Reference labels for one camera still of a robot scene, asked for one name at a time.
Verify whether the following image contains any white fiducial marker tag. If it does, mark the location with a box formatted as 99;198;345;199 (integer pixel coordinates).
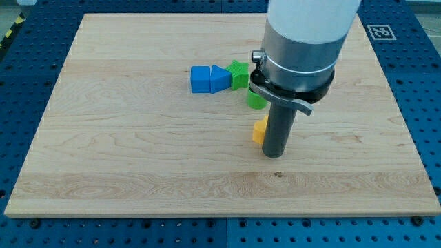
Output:
367;24;396;41

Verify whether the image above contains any blue cube block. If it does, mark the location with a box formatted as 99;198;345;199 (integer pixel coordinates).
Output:
190;66;211;93

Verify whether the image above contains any black yellow hazard tape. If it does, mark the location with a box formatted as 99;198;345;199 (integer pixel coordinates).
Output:
1;12;26;49

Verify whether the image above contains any yellow block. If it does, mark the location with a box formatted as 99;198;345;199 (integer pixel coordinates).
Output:
252;115;268;145

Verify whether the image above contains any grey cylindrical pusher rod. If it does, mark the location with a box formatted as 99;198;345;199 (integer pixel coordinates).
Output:
262;104;296;158

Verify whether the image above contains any blue triangular block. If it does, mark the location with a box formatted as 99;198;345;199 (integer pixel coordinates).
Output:
210;65;232;94

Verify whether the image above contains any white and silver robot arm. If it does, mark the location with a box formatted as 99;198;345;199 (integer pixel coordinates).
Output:
249;0;360;115

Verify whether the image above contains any wooden board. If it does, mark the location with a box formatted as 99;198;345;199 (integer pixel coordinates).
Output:
5;14;440;218

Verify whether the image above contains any green star block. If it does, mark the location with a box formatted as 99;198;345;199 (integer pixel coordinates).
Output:
226;60;249;90

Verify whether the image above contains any green cylinder block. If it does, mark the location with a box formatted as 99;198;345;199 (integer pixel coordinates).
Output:
247;87;267;110

